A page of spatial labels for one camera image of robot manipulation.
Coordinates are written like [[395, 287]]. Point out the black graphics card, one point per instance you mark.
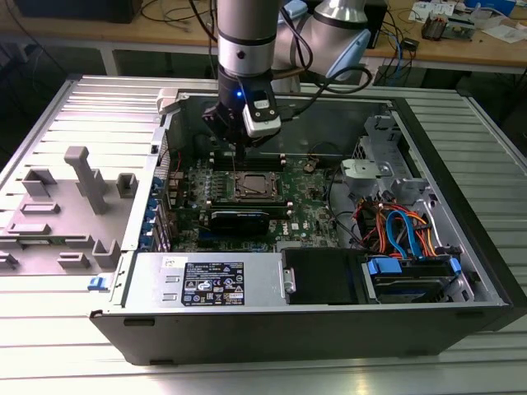
[[239, 222]]

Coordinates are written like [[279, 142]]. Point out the large black box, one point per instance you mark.
[[78, 10]]

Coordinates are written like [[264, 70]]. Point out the white-clip RAM slot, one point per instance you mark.
[[263, 163], [230, 203], [263, 154]]

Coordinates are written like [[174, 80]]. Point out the blue box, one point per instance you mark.
[[494, 4]]

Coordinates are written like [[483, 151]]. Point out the grey electronic device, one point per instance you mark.
[[461, 26]]

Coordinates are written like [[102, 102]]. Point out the hard disk blue carrier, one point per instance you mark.
[[385, 267]]

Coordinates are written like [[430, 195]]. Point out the silver drive cage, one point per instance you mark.
[[383, 140]]

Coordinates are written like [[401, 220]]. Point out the silver power supply unit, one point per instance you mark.
[[152, 284]]

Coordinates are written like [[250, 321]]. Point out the green motherboard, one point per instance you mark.
[[306, 197]]

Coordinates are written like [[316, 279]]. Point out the white printed leaflet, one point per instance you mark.
[[428, 8]]

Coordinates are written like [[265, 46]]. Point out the black open PC case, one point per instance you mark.
[[288, 337]]

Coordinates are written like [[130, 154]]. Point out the wooden desk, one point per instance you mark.
[[453, 53]]

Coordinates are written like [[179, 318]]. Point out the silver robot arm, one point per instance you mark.
[[247, 33]]

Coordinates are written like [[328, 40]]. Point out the CPU socket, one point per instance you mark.
[[238, 196]]

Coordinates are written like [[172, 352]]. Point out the blue expansion card latch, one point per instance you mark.
[[151, 205], [147, 225], [156, 186], [144, 243]]

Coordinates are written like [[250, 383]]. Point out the silver coin cell battery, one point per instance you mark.
[[309, 167]]

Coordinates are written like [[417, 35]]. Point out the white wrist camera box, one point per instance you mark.
[[263, 119]]

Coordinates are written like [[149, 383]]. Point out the small black box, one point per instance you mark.
[[410, 44]]

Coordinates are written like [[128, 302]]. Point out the white paper sheet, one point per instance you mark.
[[504, 33]]

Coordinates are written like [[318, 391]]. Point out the tall black box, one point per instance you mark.
[[379, 20]]

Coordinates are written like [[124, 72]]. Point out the silver CPU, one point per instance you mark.
[[257, 187]]

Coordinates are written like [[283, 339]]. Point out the grey parts rack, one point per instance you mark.
[[62, 230]]

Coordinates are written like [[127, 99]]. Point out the copper coil transformer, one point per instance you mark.
[[434, 26]]

